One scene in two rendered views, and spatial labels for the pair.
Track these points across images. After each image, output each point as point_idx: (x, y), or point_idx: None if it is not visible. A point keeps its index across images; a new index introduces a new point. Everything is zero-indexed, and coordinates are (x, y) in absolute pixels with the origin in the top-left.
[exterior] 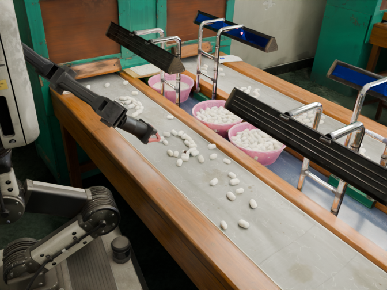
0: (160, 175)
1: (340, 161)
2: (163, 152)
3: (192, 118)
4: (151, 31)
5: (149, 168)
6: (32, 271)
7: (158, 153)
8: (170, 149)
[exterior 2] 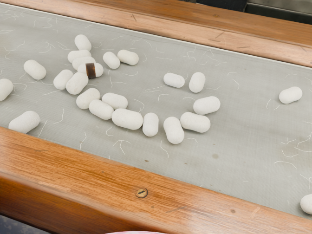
0: (88, 3)
1: None
2: (150, 62)
3: (219, 230)
4: None
5: (122, 6)
6: None
7: (156, 56)
8: (143, 76)
